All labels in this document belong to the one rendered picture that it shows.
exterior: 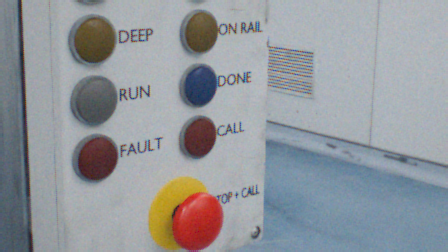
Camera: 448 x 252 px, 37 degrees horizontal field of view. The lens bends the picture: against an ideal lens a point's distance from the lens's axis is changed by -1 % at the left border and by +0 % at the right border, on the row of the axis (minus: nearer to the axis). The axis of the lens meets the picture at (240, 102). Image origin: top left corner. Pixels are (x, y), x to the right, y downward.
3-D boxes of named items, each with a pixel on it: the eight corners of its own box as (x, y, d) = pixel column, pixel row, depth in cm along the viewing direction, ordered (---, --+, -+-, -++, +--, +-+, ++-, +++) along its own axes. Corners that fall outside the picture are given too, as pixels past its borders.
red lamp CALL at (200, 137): (218, 154, 47) (219, 116, 46) (187, 162, 45) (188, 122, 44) (211, 152, 47) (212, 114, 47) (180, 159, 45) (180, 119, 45)
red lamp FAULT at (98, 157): (121, 177, 41) (120, 134, 41) (81, 187, 39) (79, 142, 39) (114, 174, 42) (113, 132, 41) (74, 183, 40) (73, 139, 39)
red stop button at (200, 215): (228, 245, 46) (230, 190, 45) (182, 262, 43) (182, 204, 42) (187, 225, 49) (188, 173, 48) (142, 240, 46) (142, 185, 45)
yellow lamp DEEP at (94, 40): (119, 62, 40) (118, 16, 39) (77, 66, 38) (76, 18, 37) (112, 60, 40) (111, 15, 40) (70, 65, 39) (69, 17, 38)
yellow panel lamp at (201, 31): (220, 52, 45) (221, 11, 45) (188, 55, 43) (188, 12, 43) (213, 50, 46) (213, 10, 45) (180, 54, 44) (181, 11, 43)
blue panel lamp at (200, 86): (219, 104, 46) (220, 64, 45) (188, 109, 44) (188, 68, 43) (212, 102, 46) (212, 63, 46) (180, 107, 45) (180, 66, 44)
